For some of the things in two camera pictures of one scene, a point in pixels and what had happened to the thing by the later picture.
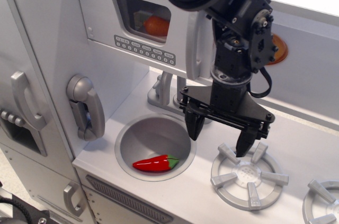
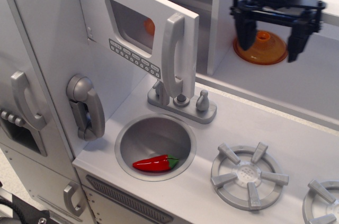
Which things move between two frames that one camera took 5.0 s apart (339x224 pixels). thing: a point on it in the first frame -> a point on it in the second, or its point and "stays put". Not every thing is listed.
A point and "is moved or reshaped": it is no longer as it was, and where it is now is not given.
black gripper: x=231 y=102 -> x=304 y=12
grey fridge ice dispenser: x=22 y=133 stays put
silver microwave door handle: x=196 y=69 -> x=174 y=28
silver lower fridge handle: x=68 y=192 stays put
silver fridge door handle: x=19 y=82 stays put
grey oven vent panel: x=130 y=199 stays put
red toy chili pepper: x=163 y=162 stays put
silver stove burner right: x=321 y=204 stays put
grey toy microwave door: x=128 y=10 is moved or reshaped
